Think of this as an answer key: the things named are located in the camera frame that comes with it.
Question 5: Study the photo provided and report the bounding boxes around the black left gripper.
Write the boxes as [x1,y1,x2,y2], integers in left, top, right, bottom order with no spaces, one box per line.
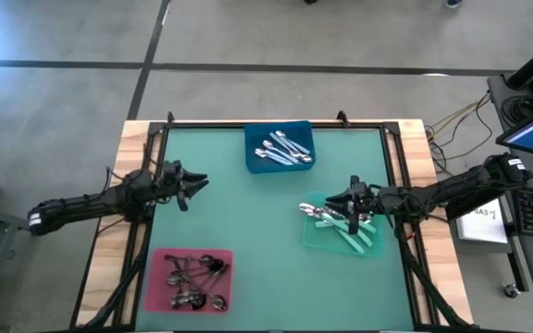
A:
[155,159,210,213]

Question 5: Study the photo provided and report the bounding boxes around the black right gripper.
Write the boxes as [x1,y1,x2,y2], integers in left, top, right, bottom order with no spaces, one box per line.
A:
[325,175,381,235]

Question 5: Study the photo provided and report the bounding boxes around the translucent teal plastic bin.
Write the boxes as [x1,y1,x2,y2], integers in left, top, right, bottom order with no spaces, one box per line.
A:
[302,191,386,258]

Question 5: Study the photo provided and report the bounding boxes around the light blue handled spoon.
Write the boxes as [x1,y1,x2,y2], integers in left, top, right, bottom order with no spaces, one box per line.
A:
[268,131,314,165]
[254,147,294,167]
[262,140,300,166]
[266,152,295,167]
[270,136,303,159]
[274,129,312,155]

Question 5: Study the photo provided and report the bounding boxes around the blue plastic bin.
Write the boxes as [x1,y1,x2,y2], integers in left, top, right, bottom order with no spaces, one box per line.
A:
[242,119,318,176]

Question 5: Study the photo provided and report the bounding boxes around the spoon cluster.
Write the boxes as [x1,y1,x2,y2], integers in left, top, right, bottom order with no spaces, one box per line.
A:
[166,270,217,287]

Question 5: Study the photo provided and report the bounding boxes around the green table mat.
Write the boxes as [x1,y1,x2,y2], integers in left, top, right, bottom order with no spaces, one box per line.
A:
[135,127,415,332]

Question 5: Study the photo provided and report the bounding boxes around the pink plastic bin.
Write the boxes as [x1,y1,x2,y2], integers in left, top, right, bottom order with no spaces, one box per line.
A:
[143,247,234,315]

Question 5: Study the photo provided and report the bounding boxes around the white paper sheet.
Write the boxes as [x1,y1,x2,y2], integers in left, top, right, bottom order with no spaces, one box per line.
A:
[454,198,511,245]

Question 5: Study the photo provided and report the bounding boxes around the black metal table frame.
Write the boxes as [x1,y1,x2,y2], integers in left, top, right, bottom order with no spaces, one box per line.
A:
[69,120,485,333]

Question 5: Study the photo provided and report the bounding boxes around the yellow floor cable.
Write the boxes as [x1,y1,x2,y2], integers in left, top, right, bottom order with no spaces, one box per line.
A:
[426,92,492,140]

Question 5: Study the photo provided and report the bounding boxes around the black floor cable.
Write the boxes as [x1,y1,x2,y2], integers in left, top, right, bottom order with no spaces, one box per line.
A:
[426,94,497,186]

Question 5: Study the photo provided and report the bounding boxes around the coiled black cable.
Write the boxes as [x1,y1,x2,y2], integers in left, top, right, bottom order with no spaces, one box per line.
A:
[500,94,533,129]

